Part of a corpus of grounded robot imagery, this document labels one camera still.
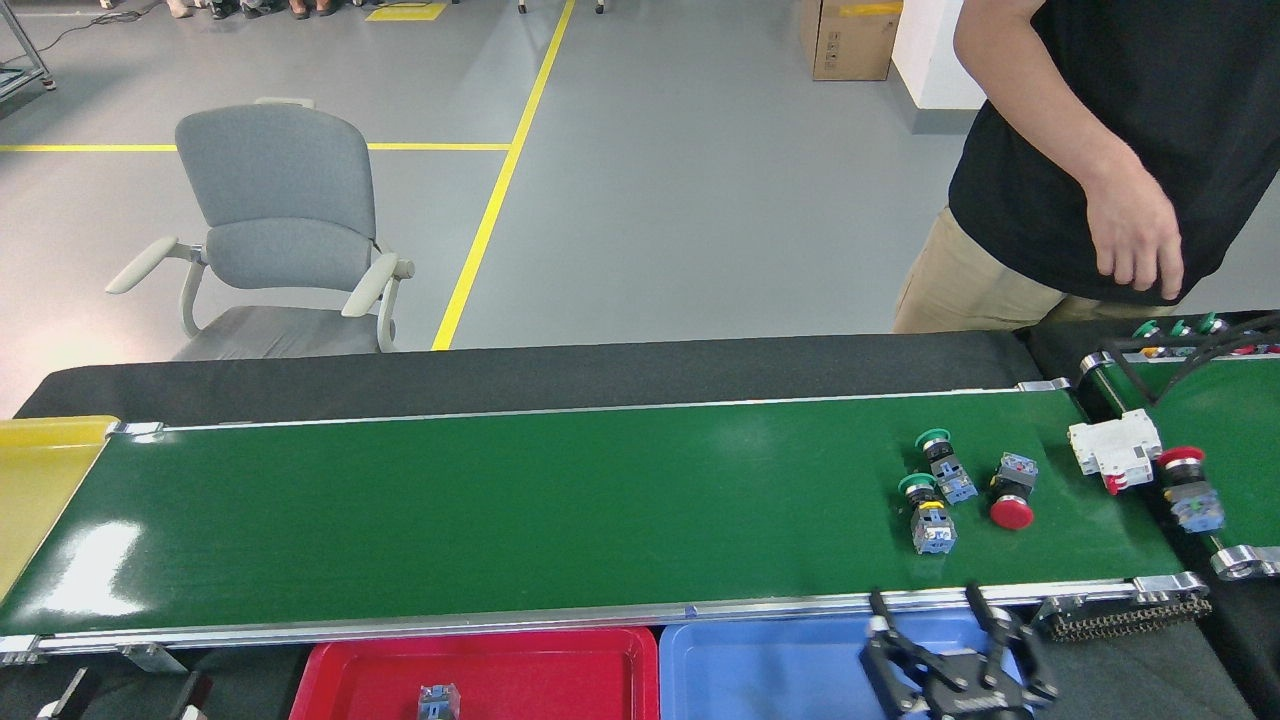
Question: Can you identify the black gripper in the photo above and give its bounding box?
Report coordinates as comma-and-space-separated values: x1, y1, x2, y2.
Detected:
862, 583, 1059, 720

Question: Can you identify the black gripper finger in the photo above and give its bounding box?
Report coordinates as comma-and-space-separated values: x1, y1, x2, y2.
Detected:
38, 668, 96, 720
168, 671, 213, 720

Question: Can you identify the white circuit breaker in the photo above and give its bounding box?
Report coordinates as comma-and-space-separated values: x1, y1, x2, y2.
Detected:
1067, 408, 1164, 497

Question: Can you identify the blue plastic tray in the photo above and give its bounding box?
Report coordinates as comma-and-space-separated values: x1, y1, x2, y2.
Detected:
660, 607, 1031, 720

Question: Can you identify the yellow plastic tray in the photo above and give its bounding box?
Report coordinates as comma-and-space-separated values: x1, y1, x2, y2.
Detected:
0, 415, 121, 606

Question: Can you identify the red plastic tray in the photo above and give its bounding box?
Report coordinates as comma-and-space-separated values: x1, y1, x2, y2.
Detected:
290, 625, 661, 720

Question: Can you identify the long green conveyor belt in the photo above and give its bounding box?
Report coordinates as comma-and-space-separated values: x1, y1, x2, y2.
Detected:
0, 378, 1211, 673

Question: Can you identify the short green feeder conveyor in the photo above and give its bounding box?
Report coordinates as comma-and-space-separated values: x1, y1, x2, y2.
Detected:
1080, 348, 1280, 581

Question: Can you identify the person's right hand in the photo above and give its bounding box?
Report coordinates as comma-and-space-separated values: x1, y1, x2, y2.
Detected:
1085, 170, 1186, 301

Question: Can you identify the black bent guide strip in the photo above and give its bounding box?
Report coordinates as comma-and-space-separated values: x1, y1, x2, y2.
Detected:
1095, 312, 1280, 406

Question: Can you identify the small black table cloth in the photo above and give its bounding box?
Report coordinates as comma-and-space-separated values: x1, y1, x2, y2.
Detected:
1015, 318, 1280, 720

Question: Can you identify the large black table cloth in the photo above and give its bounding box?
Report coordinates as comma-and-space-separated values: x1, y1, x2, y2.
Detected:
0, 330, 1256, 720

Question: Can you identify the grey office chair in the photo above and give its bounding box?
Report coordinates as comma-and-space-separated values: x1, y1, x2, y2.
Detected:
105, 97, 416, 361

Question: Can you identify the person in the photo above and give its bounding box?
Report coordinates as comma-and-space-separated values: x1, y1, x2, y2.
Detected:
892, 0, 1280, 336

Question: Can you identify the brown cardboard box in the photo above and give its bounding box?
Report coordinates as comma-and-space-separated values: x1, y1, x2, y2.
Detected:
800, 0, 904, 81

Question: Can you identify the conveyor drive chain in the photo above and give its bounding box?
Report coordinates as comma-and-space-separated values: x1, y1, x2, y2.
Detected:
1040, 588, 1213, 643

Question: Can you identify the aluminium frame rack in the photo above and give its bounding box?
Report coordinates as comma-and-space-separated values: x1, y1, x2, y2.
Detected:
0, 0, 56, 101

